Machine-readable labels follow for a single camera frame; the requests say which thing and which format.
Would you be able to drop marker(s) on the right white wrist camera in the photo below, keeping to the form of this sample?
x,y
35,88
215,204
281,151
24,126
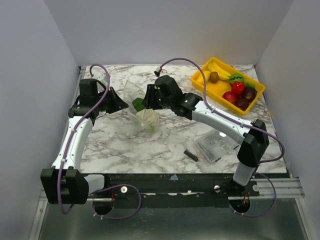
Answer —
x,y
160,72

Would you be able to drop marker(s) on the dark purple toy fruit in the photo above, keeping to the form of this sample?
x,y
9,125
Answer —
x,y
249,93

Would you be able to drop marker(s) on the white toy cauliflower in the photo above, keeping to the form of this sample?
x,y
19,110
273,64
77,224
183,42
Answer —
x,y
148,119

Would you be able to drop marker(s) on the black comb-like part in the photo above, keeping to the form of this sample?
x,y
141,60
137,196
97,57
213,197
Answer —
x,y
191,155

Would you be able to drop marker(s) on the brown toy kiwi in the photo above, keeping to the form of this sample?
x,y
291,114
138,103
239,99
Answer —
x,y
214,77

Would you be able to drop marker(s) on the yellow toy banana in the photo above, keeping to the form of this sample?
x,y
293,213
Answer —
x,y
213,67

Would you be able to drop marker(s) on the green toy bell pepper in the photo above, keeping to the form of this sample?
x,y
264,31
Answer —
x,y
138,104

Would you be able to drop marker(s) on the clear bag of screws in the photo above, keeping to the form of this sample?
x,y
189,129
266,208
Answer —
x,y
215,144

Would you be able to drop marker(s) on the red toy apple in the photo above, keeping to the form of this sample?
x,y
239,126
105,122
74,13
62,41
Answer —
x,y
230,97

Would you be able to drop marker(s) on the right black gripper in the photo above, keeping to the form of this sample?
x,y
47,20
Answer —
x,y
150,96

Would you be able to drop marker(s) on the yellow plastic bin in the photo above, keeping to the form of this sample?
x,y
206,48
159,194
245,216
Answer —
x,y
215,91

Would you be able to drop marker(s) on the aluminium extrusion rail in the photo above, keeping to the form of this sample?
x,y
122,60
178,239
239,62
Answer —
x,y
285,188

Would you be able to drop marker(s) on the yellow toy mango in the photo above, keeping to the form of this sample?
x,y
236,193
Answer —
x,y
206,78

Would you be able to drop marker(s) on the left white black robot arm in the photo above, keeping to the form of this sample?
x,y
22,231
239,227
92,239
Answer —
x,y
63,183

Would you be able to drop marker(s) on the clear zip top bag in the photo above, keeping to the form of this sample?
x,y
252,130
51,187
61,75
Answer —
x,y
130,92

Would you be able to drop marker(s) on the green toy watermelon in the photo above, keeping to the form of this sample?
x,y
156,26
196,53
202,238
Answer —
x,y
236,77

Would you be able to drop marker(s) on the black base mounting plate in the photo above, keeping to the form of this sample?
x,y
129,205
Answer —
x,y
171,190

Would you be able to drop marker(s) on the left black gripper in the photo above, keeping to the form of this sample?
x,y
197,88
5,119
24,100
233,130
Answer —
x,y
118,104

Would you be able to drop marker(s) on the dark red toy plum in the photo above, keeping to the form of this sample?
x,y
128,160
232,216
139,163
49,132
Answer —
x,y
242,104

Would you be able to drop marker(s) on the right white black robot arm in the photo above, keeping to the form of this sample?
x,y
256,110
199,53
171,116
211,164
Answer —
x,y
252,137

